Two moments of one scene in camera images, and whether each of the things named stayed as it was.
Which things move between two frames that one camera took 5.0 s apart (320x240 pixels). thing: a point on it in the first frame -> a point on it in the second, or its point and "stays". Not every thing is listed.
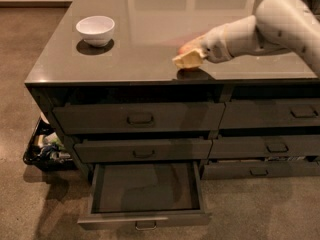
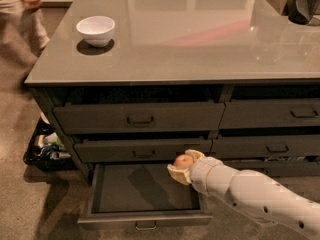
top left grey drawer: (144, 117) stays
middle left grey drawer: (143, 150) stays
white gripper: (215, 46) -> (201, 173)
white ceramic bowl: (96, 31) stays
